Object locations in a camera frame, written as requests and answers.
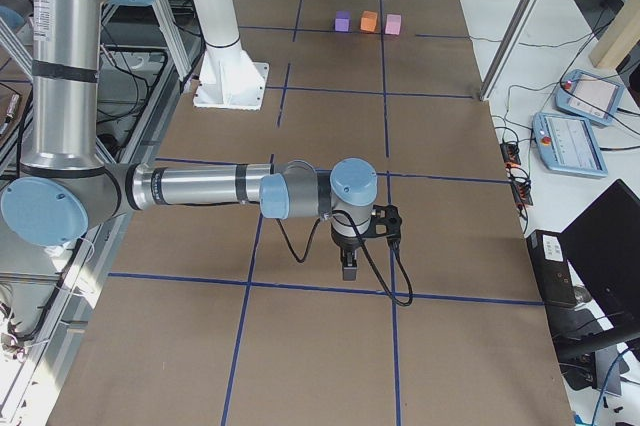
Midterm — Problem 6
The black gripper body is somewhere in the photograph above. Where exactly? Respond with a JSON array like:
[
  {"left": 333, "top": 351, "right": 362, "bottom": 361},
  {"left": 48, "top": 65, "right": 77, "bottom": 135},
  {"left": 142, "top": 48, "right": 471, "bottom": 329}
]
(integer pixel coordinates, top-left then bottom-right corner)
[{"left": 331, "top": 232, "right": 361, "bottom": 252}]

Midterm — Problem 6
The orange foam block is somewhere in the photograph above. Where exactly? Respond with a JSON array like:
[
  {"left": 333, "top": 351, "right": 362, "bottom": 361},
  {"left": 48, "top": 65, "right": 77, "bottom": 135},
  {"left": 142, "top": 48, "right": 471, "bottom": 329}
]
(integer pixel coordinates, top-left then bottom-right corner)
[{"left": 360, "top": 10, "right": 378, "bottom": 33}]

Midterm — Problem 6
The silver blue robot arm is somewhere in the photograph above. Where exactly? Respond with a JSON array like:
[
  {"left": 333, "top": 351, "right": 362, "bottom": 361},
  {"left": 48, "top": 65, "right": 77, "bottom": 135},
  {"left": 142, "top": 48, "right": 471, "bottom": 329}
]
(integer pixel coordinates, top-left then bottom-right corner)
[{"left": 1, "top": 0, "right": 377, "bottom": 280}]

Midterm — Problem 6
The pink foam block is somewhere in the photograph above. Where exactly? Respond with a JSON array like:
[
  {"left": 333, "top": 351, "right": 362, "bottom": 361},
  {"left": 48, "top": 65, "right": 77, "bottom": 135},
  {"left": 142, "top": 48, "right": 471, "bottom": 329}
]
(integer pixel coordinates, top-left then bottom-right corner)
[{"left": 384, "top": 14, "right": 402, "bottom": 36}]

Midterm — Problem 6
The purple foam block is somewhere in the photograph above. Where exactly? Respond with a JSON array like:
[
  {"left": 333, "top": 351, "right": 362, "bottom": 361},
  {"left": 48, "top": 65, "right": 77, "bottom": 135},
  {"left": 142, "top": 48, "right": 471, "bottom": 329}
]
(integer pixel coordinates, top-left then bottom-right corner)
[{"left": 334, "top": 11, "right": 351, "bottom": 32}]

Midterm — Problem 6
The brown paper table cover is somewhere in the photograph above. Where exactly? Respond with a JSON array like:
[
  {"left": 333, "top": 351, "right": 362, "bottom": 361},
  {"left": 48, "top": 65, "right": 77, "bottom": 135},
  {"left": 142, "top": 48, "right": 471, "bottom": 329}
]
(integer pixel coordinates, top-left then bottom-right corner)
[{"left": 49, "top": 0, "right": 572, "bottom": 425}]

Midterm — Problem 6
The orange black usb hub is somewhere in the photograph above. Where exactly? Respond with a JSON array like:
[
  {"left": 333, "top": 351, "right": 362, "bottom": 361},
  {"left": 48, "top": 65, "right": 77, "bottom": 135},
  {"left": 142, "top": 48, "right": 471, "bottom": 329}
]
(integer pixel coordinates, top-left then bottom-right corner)
[{"left": 500, "top": 141, "right": 521, "bottom": 167}]

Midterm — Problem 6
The black computer box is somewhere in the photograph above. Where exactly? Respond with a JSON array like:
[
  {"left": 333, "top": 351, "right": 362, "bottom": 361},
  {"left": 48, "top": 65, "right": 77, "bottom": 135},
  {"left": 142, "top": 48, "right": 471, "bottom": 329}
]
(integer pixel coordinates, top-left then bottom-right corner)
[{"left": 526, "top": 230, "right": 577, "bottom": 308}]

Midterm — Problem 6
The far blue teach pendant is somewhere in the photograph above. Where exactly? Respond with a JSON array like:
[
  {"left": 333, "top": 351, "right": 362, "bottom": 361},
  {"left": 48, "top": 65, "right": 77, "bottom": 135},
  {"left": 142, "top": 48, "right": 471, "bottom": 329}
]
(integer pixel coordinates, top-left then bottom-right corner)
[{"left": 555, "top": 69, "right": 623, "bottom": 126}]

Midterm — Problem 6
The blue teach pendant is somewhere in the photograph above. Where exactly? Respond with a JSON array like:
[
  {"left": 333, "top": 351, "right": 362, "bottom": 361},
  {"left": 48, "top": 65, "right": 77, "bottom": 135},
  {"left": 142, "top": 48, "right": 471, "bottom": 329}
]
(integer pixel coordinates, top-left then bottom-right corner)
[
  {"left": 532, "top": 112, "right": 608, "bottom": 178},
  {"left": 555, "top": 69, "right": 623, "bottom": 126}
]

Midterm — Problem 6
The near blue teach pendant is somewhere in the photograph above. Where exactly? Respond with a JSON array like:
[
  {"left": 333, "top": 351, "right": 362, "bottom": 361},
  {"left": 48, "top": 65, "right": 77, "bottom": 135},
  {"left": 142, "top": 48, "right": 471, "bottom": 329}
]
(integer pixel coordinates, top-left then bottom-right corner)
[{"left": 532, "top": 112, "right": 608, "bottom": 178}]

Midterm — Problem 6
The wooden beam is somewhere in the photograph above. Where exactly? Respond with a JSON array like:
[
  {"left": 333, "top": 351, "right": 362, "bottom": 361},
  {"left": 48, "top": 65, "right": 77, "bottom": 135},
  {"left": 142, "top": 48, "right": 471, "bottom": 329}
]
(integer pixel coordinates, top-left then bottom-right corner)
[{"left": 589, "top": 0, "right": 640, "bottom": 69}]

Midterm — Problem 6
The black laptop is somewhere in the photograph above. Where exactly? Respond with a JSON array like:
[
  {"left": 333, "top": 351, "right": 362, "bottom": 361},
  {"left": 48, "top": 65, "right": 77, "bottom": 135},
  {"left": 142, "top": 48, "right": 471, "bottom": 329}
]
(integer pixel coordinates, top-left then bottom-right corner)
[{"left": 560, "top": 179, "right": 639, "bottom": 325}]

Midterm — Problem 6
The black camera cable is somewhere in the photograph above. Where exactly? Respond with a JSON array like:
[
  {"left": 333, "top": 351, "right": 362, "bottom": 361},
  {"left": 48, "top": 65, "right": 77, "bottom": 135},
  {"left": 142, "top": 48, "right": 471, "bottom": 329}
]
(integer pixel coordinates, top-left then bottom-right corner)
[{"left": 275, "top": 210, "right": 414, "bottom": 308}]

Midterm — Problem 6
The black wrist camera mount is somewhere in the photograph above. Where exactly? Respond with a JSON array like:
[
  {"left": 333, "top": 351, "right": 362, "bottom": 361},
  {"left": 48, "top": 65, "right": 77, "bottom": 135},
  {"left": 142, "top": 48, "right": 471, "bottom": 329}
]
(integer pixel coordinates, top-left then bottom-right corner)
[{"left": 362, "top": 205, "right": 402, "bottom": 245}]

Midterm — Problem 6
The aluminium frame post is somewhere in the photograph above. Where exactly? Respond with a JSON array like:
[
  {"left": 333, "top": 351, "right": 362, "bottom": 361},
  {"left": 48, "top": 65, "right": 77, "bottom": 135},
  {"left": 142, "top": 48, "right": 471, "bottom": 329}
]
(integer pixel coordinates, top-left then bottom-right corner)
[{"left": 479, "top": 0, "right": 539, "bottom": 101}]

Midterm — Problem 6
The white pedestal column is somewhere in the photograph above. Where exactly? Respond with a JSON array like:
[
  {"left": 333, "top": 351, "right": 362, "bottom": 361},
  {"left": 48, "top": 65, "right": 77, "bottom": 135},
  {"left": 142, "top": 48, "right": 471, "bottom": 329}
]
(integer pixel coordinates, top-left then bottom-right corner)
[{"left": 193, "top": 0, "right": 269, "bottom": 110}]

